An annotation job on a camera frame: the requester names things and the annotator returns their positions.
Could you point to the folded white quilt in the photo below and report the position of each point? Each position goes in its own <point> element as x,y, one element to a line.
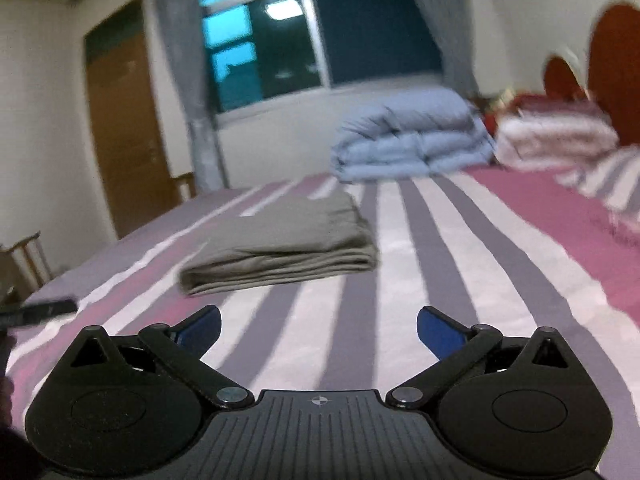
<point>550,142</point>

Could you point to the window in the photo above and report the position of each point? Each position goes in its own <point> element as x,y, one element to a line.
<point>370,30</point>

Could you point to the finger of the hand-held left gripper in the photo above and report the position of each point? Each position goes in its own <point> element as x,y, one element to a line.
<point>40,311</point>

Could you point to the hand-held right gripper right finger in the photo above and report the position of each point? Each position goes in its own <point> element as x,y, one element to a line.
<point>440,332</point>

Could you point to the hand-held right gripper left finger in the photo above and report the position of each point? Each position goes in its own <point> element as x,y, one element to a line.
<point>200,329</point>

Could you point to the brown wooden door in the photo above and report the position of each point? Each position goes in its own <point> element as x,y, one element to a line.
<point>130,135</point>

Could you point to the folded red blanket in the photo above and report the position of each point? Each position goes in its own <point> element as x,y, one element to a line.
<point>550,102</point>

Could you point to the folded light blue duvet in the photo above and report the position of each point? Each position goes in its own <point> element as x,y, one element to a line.
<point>410,135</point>

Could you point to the wooden chair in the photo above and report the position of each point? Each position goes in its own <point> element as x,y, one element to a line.
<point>27,260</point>
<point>185,185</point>

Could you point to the grey curtain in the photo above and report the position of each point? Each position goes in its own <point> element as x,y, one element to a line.
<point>440,20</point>
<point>185,60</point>

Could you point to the grey pants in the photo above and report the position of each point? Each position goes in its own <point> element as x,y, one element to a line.
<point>280,240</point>

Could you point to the pink striped bed cover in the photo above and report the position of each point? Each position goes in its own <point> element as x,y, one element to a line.
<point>400,260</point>

